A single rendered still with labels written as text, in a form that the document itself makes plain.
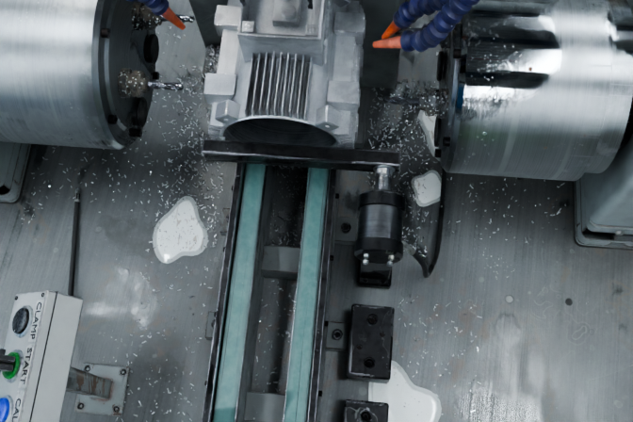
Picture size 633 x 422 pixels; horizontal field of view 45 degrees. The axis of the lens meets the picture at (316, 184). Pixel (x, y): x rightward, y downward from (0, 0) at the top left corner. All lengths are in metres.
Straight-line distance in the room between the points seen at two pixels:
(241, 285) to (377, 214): 0.23
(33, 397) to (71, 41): 0.40
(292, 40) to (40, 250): 0.56
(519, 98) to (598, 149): 0.12
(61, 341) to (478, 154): 0.53
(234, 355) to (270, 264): 0.16
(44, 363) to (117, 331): 0.29
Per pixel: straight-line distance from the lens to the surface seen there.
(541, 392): 1.16
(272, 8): 0.97
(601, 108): 0.92
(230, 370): 1.02
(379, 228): 0.92
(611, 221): 1.13
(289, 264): 1.12
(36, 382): 0.92
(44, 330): 0.92
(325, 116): 0.92
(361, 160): 0.96
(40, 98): 0.98
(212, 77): 0.98
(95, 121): 0.98
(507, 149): 0.93
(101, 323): 1.20
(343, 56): 0.99
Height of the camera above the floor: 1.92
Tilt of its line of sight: 70 degrees down
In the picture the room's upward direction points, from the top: 7 degrees counter-clockwise
